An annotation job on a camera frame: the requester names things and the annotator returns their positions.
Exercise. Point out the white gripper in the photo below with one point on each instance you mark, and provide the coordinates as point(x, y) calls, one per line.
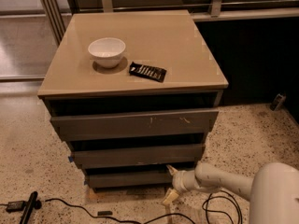
point(179, 180)

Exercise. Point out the grey bottom drawer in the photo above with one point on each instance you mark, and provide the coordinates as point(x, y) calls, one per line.
point(108, 178)

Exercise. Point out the grey drawer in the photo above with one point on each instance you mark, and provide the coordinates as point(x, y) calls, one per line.
point(138, 156)
point(108, 178)
point(138, 124)

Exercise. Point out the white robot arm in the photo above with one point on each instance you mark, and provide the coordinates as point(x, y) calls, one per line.
point(273, 193)

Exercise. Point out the grey middle drawer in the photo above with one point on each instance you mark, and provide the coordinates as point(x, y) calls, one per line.
point(138, 156)

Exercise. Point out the grey top drawer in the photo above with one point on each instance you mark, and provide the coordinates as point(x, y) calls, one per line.
point(138, 124)

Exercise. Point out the grey drawer cabinet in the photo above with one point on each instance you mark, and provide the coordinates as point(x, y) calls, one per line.
point(76, 85)

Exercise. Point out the small black floor block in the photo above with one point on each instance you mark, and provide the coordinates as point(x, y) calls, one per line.
point(104, 213)

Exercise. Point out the black snack packet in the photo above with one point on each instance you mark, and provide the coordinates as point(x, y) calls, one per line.
point(147, 72)

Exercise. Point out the small dark floor device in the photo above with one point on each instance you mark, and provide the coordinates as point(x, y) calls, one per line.
point(278, 102)

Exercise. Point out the black bar device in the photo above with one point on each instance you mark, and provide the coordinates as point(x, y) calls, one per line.
point(32, 203)

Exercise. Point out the white ceramic bowl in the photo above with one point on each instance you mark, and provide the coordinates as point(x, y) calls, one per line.
point(107, 52)

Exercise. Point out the black power adapter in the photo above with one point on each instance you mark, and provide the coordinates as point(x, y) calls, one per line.
point(15, 206)

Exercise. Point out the metal railing frame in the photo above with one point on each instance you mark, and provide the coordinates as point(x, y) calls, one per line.
point(201, 10)

